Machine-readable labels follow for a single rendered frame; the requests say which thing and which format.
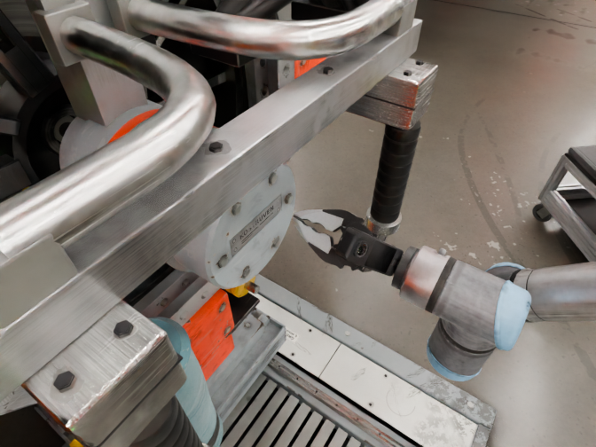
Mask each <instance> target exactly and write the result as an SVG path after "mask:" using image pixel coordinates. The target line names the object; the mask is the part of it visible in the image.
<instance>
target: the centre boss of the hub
mask: <svg viewBox="0 0 596 447"><path fill-rule="evenodd" d="M75 117H76V115H75V111H74V109H73V108H72V106H71V104H65V105H61V106H57V107H55V108H53V109H52V110H51V111H50V112H49V113H48V114H47V115H46V116H45V118H44V120H43V124H42V127H41V136H42V140H43V143H44V145H45V146H46V147H47V148H48V150H50V151H51V152H53V153H55V154H58V155H59V149H60V145H61V141H62V138H63V137H64V134H65V132H66V130H67V128H68V126H69V125H70V123H71V122H72V121H73V120H74V118H75Z"/></svg>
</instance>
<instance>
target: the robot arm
mask: <svg viewBox="0 0 596 447"><path fill-rule="evenodd" d="M297 217H298V218H297ZM299 218H300V219H299ZM301 219H302V220H301ZM303 220H309V221H311V222H312V223H314V224H322V225H323V226H324V228H325V229H327V230H328V231H333V232H336V231H338V230H339V229H341V231H342V235H341V238H340V240H339V243H338V244H335V245H334V244H333V237H332V236H330V235H328V234H326V233H319V232H317V230H316V229H315V228H314V227H310V226H308V225H307V224H306V223H305V222H304V221H303ZM293 221H294V224H295V226H296V228H297V230H298V231H299V233H300V234H301V235H302V236H303V238H304V239H305V240H306V241H307V242H308V244H309V246H310V247H311V248H312V249H313V251H314V252H315V253H316V254H317V255H318V257H319V258H321V259H322V260H323V261H325V262H326V263H330V264H332V265H335V266H337V267H339V268H340V269H343V267H344V265H346V266H350V267H351V270H352V271H355V270H360V271H362V272H368V271H377V272H379V273H381V274H384V275H387V276H392V275H393V273H394V274H395V275H394V277H393V279H392V283H391V286H392V287H394V288H396V289H398V290H400V292H399V296H400V298H402V299H404V300H406V301H408V302H410V303H412V304H414V305H416V306H418V307H420V308H422V309H423V310H426V311H428V312H430V313H432V314H434V315H436V316H438V317H439V320H438V322H437V324H436V326H435V329H434V331H433V332H432V334H431V335H430V336H429V338H428V340H427V358H428V360H429V362H430V364H431V365H432V366H433V367H434V368H435V369H436V370H437V371H438V372H439V373H440V374H441V375H442V376H444V377H446V378H448V379H450V380H456V381H465V380H470V379H472V378H473V377H474V376H476V375H477V374H478V373H479V372H480V371H481V369H482V366H483V365H484V364H485V362H486V361H487V360H488V358H489V357H490V355H491V354H492V353H493V351H494V350H495V349H496V348H498V349H501V350H502V349H503V350H506V351H508V350H511V349H512V348H513V346H514V344H515V343H516V341H517V339H518V337H519V335H520V333H521V330H522V328H523V325H524V323H538V322H541V321H596V262H589V263H576V264H569V265H562V266H554V267H547V268H540V269H533V270H532V269H525V268H524V267H522V266H520V265H518V264H515V263H497V264H495V265H493V266H491V267H490V268H489V269H487V270H486V271H482V270H480V269H478V268H475V267H474V266H472V265H469V264H467V263H464V262H461V261H460V260H457V259H455V258H453V257H451V256H448V255H446V256H444V255H445V253H446V250H445V249H443V248H440V250H439V252H438V253H437V251H436V250H434V249H433V248H430V247H427V246H423V247H421V248H420V250H419V249H418V248H416V247H413V246H409V247H408V248H407V250H406V251H405V253H404V251H403V250H402V249H400V248H398V247H395V246H393V245H390V244H389V243H387V242H385V241H386V239H387V236H381V235H378V234H375V233H373V232H371V231H370V230H369V229H368V228H367V227H366V225H365V224H363V223H364V218H360V217H357V216H356V215H354V214H353V213H350V212H349V211H346V210H342V209H312V210H303V211H300V212H297V213H294V216H293Z"/></svg>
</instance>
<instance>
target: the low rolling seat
mask: <svg viewBox="0 0 596 447"><path fill-rule="evenodd" d="M567 172H569V173H570V174H571V175H572V176H573V177H574V178H575V179H576V180H577V181H578V182H579V183H580V184H560V183H561V181H562V179H563V177H565V175H566V174H567ZM538 199H539V200H541V202H542V203H539V204H537V205H536V206H535V207H534V208H533V209H532V213H533V216H534V217H535V218H536V219H537V220H538V221H540V222H547V221H549V220H551V219H552V218H554V219H555V220H556V221H557V223H558V224H559V225H560V226H561V228H562V229H563V230H564V231H565V232H566V233H567V234H568V236H569V237H570V238H571V239H572V240H573V242H574V243H575V244H576V246H577V247H578V248H579V249H580V251H581V252H582V253H583V254H584V256H585V257H586V258H587V259H588V261H589V262H596V145H582V146H572V147H570V148H569V152H568V153H565V154H563V155H562V156H561V158H560V160H559V162H558V163H557V165H556V167H555V169H554V170H553V173H552V174H551V175H550V177H549V179H548V181H547V182H546V184H545V187H544V188H543V190H542V192H541V193H540V194H539V196H538Z"/></svg>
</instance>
